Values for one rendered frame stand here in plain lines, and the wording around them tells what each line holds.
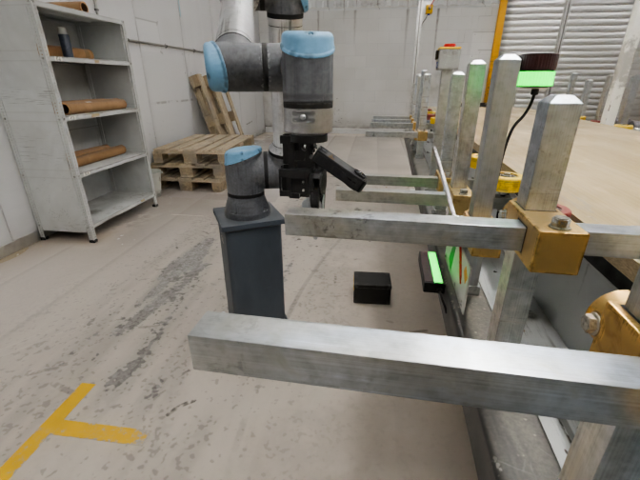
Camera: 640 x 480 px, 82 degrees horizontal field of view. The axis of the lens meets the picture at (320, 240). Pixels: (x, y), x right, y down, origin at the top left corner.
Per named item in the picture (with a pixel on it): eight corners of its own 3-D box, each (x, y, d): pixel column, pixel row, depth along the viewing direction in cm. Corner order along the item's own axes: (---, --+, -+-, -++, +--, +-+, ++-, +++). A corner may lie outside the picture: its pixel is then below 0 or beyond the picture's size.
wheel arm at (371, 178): (345, 186, 122) (346, 173, 120) (347, 183, 125) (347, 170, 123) (485, 192, 115) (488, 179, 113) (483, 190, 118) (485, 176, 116)
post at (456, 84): (432, 226, 126) (452, 70, 107) (431, 223, 129) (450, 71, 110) (443, 227, 125) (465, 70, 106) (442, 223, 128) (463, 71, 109)
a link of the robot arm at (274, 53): (266, 44, 78) (266, 38, 67) (320, 45, 80) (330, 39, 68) (269, 91, 82) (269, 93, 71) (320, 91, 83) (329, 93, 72)
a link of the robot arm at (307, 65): (330, 32, 68) (340, 26, 59) (329, 105, 73) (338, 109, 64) (278, 31, 67) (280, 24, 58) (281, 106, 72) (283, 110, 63)
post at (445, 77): (426, 193, 147) (440, 70, 129) (425, 190, 152) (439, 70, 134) (437, 194, 147) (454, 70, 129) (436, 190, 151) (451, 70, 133)
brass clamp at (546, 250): (523, 272, 41) (533, 230, 39) (493, 229, 54) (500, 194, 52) (584, 277, 40) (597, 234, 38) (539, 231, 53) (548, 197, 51)
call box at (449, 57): (437, 71, 129) (440, 46, 126) (434, 71, 135) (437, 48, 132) (458, 71, 128) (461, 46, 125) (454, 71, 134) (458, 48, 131)
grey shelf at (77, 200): (40, 240, 281) (-38, 0, 220) (115, 204, 363) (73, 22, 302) (94, 243, 276) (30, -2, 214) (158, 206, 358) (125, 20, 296)
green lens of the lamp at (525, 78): (519, 86, 61) (522, 70, 60) (509, 85, 67) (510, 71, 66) (558, 86, 60) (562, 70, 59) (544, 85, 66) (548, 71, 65)
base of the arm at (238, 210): (229, 223, 145) (226, 199, 141) (221, 209, 161) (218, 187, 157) (275, 217, 152) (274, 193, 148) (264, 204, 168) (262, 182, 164)
